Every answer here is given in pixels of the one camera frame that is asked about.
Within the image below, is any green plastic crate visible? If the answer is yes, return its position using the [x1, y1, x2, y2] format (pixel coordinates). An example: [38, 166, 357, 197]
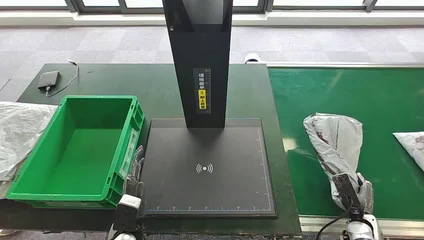
[5, 95, 146, 210]

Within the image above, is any thin white cable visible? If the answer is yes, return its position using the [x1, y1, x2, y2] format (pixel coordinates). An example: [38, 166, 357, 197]
[45, 60, 80, 98]

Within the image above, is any black and yellow column label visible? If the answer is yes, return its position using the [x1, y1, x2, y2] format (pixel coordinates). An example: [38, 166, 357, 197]
[193, 67, 212, 115]

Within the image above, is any green conveyor belt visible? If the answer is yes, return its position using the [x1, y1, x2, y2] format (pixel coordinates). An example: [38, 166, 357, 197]
[267, 67, 424, 221]

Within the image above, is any grey plastic mailer parcel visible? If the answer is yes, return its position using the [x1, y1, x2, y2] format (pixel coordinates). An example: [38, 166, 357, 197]
[392, 131, 424, 173]
[303, 112, 375, 213]

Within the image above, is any black scanner column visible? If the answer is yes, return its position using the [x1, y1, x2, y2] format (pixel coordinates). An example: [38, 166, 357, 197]
[161, 0, 234, 129]

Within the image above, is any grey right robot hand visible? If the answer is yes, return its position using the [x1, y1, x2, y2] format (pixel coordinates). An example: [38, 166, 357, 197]
[356, 172, 375, 215]

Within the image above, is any white windowsill ledge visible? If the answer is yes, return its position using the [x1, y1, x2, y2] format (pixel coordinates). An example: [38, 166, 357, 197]
[0, 11, 424, 27]

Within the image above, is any large crumpled white bag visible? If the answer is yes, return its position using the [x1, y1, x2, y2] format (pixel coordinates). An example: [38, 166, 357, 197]
[0, 101, 59, 200]

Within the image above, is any dark window frame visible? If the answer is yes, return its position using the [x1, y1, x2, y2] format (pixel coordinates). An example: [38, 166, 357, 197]
[0, 0, 424, 15]

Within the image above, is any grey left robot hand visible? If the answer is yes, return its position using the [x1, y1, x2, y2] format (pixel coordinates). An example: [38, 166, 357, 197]
[124, 145, 146, 200]

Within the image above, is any black scanner base plate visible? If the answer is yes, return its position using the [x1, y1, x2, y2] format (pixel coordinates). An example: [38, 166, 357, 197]
[140, 118, 278, 220]

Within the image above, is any small white round object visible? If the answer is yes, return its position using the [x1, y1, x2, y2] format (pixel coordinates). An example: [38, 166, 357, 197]
[244, 52, 263, 64]

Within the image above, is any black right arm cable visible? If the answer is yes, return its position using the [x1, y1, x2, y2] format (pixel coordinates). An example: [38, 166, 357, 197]
[314, 208, 352, 240]

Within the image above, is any black power bank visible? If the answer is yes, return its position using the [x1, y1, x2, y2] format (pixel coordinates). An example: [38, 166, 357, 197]
[37, 70, 61, 90]

